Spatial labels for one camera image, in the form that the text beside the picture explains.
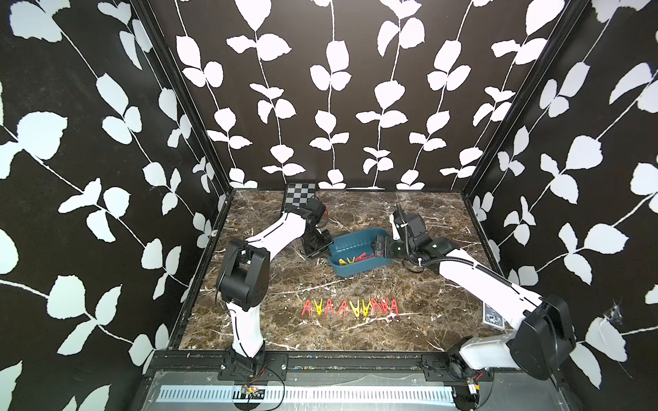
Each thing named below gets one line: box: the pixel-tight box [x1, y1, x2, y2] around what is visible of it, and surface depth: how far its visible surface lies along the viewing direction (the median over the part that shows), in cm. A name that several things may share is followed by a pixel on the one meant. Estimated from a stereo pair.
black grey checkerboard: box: [285, 183, 317, 209], surface depth 121 cm
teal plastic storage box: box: [328, 227, 393, 277], surface depth 99 cm
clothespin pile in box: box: [338, 252, 375, 266], surface depth 92 cm
